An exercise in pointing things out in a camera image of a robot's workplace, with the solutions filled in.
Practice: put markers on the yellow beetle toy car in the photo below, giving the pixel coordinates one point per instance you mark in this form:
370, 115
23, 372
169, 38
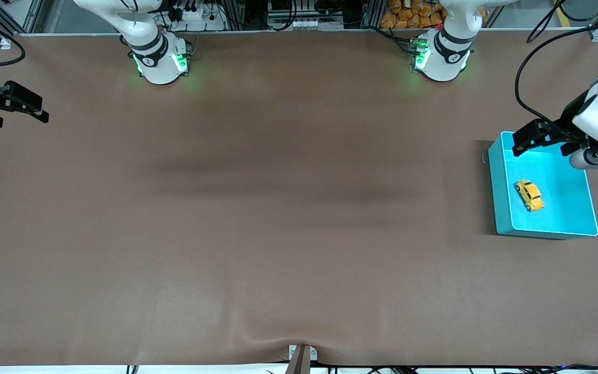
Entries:
530, 195

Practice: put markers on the brown table mat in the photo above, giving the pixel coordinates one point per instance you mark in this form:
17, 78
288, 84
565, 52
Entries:
299, 234

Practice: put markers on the grey electronics box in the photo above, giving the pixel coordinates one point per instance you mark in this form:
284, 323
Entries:
304, 23

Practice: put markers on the teal plastic bin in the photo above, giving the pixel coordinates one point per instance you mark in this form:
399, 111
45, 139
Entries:
563, 218

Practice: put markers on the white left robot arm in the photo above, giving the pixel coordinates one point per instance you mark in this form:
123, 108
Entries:
447, 54

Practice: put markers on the metal table clamp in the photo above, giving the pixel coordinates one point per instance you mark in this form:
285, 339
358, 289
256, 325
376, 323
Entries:
301, 358

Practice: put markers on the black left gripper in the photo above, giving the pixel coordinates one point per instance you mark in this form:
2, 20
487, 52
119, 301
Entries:
569, 118

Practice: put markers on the white power strip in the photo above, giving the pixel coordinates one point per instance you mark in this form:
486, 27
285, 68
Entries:
200, 21

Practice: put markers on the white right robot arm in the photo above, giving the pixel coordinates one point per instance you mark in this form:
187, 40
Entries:
153, 52

